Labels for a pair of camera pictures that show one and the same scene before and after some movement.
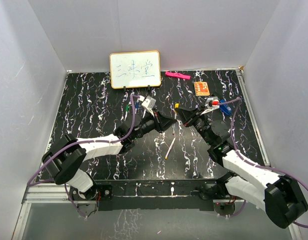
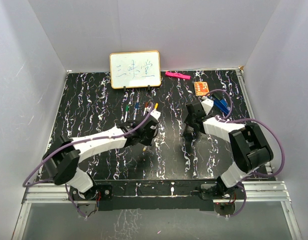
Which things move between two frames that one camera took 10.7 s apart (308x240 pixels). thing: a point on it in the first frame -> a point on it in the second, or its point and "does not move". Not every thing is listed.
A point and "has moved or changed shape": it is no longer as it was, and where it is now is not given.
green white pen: (127, 109) does not move
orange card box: (201, 88) does not move
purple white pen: (173, 126) has moved or changed shape
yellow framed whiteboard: (135, 69) does not move
